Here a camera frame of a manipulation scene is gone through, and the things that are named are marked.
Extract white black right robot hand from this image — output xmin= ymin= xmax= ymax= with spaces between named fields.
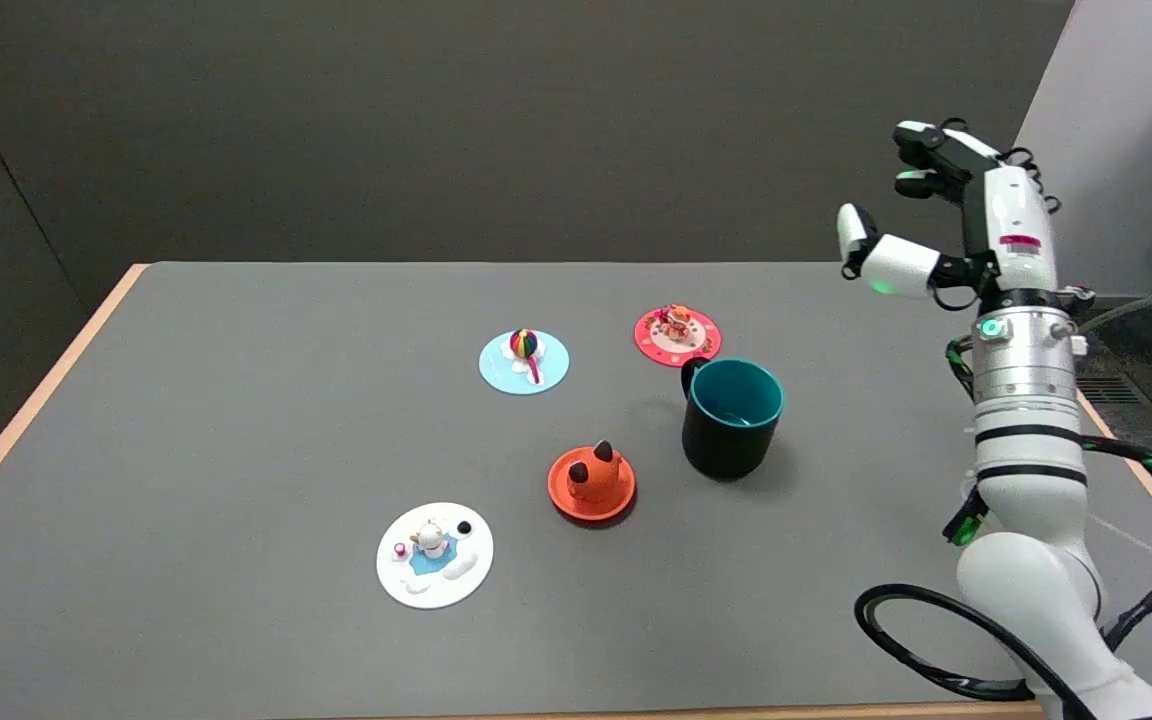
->
xmin=836 ymin=119 xmax=1064 ymax=312

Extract light blue rainbow ball lid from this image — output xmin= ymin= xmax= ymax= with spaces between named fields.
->
xmin=478 ymin=328 xmax=571 ymax=397

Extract red lid with figurine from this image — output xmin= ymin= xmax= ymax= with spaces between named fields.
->
xmin=634 ymin=304 xmax=723 ymax=368

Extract orange fox cup lid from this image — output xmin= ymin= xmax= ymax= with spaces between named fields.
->
xmin=547 ymin=440 xmax=637 ymax=524

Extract white lid with cat figurine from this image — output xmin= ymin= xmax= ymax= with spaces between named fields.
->
xmin=376 ymin=502 xmax=495 ymax=610

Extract floor vent grille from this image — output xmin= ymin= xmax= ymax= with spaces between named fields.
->
xmin=1076 ymin=377 xmax=1144 ymax=407

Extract black mug teal inside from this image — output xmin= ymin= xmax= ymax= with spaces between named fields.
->
xmin=679 ymin=357 xmax=786 ymax=480

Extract thick black looping cable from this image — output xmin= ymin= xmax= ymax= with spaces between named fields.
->
xmin=854 ymin=584 xmax=1089 ymax=720

